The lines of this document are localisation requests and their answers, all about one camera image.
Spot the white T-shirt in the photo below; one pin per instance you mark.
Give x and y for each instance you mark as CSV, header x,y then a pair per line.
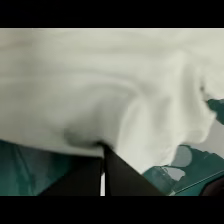
x,y
100,83

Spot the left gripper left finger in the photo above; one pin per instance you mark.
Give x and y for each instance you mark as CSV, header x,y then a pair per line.
x,y
80,180

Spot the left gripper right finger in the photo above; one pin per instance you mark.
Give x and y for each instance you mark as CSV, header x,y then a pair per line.
x,y
126,176

